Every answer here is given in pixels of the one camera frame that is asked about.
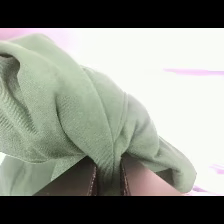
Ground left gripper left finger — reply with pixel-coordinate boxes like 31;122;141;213
33;155;98;197

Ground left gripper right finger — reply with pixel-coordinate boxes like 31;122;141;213
119;152;185;197

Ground green garment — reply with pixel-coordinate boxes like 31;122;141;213
0;33;198;197

